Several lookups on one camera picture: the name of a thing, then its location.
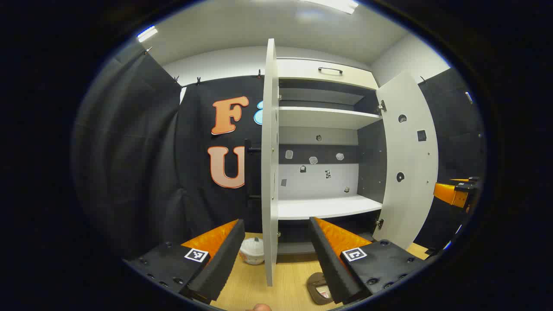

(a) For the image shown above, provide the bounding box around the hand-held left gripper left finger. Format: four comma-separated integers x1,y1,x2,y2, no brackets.
125,219,246,305

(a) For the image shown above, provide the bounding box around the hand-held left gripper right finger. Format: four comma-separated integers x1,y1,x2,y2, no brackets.
308,217,426,305

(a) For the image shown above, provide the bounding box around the brown fuzzy shoe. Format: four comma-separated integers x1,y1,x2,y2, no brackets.
306,272,334,305

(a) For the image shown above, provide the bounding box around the grey shoe cabinet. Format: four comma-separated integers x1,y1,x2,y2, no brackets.
276,78,387,255

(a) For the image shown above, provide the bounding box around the white cabinet door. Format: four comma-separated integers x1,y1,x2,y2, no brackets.
374,71,439,251
244,38,280,287

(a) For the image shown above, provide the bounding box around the white lidded cup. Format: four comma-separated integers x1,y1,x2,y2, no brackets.
240,237,265,265

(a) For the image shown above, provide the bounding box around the ceiling light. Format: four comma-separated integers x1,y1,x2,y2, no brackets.
300,0,359,15
137,25,159,43

